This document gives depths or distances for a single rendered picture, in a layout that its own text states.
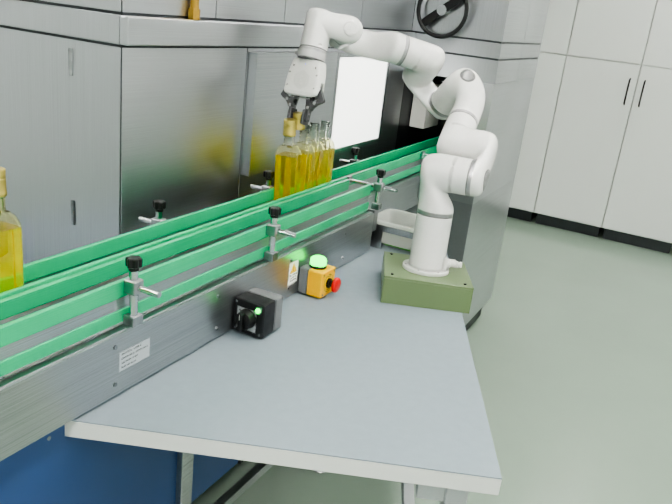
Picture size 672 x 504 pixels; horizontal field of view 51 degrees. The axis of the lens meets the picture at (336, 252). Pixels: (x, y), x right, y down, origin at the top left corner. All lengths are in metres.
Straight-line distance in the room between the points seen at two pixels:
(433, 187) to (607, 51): 3.86
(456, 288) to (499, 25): 1.34
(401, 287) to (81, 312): 0.87
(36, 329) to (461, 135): 1.17
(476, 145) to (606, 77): 3.75
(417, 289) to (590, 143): 3.92
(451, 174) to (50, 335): 1.04
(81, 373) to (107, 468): 0.26
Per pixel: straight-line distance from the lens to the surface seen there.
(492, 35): 2.89
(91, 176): 1.73
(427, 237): 1.85
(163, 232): 1.62
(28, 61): 1.83
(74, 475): 1.40
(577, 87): 5.61
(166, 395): 1.36
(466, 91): 2.00
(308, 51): 1.93
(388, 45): 2.02
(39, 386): 1.21
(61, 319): 1.22
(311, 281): 1.79
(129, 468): 1.52
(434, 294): 1.83
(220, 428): 1.28
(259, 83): 1.99
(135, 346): 1.35
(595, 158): 5.63
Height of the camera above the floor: 1.46
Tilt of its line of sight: 19 degrees down
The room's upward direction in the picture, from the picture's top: 7 degrees clockwise
